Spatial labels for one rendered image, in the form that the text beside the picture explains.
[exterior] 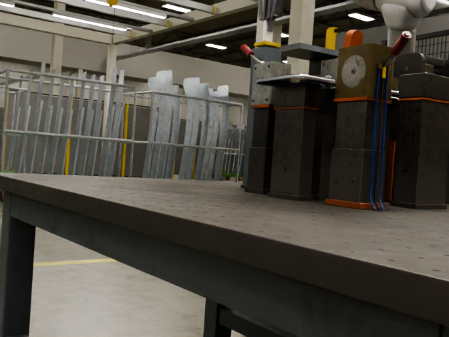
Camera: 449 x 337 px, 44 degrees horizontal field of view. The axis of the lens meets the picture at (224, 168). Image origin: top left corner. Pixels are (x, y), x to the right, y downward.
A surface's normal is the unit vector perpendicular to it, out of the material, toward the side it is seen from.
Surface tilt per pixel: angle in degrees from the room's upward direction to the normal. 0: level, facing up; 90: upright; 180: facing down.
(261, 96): 90
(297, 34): 90
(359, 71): 90
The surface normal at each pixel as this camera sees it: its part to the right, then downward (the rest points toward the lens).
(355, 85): -0.84, -0.05
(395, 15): -0.71, 0.46
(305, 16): 0.60, 0.06
